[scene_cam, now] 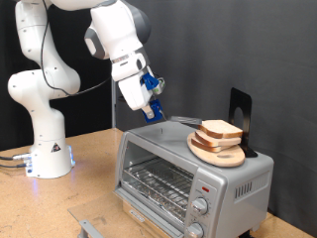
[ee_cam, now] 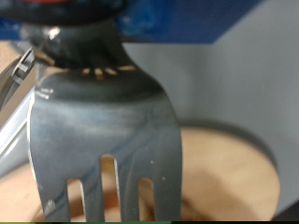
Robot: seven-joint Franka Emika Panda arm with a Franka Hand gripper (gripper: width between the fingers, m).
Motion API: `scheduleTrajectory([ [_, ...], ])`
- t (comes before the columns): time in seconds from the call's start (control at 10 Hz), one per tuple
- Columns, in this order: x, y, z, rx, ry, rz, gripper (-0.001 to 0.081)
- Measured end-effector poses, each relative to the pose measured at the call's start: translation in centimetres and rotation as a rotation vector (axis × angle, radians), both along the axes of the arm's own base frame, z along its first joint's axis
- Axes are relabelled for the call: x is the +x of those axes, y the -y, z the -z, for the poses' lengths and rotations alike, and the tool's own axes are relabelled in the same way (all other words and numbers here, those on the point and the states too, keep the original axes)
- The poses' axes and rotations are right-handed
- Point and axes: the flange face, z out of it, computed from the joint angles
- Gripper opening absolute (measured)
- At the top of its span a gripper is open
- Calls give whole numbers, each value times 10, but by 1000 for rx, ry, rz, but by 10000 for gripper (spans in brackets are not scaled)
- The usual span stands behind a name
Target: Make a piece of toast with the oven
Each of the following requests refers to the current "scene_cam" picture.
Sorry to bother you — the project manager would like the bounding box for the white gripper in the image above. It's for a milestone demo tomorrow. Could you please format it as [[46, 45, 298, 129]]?
[[117, 67, 157, 121]]

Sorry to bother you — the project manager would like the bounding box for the spatula with blue block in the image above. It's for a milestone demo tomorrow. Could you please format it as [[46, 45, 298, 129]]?
[[142, 98, 204, 130]]

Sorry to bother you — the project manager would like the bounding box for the glass toaster oven door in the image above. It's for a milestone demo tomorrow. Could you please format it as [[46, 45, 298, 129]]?
[[67, 187, 186, 238]]

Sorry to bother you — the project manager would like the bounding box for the silver toaster oven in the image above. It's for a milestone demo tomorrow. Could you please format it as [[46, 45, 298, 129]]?
[[113, 119, 275, 238]]

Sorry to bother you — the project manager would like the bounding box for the silver oven knob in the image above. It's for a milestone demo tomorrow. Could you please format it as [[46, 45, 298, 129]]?
[[185, 221, 205, 238], [191, 196, 210, 216]]

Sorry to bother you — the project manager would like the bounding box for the vertical metal pole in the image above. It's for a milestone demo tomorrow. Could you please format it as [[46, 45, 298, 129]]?
[[110, 78, 118, 129]]

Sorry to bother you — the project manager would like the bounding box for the round wooden board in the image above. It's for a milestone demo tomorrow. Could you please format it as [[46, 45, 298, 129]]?
[[186, 131, 247, 169]]

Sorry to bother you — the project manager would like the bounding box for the black metal bookend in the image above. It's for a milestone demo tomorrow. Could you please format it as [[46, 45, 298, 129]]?
[[227, 86, 260, 159]]

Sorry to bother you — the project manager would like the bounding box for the wrist camera on blue mount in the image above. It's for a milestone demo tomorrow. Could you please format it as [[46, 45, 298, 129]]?
[[141, 71, 166, 96]]

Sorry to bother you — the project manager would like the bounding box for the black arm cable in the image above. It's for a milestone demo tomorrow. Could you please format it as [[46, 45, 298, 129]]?
[[39, 0, 113, 97]]

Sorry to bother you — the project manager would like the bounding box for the black base cable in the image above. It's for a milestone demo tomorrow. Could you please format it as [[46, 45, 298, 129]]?
[[0, 162, 29, 170], [0, 152, 33, 162]]

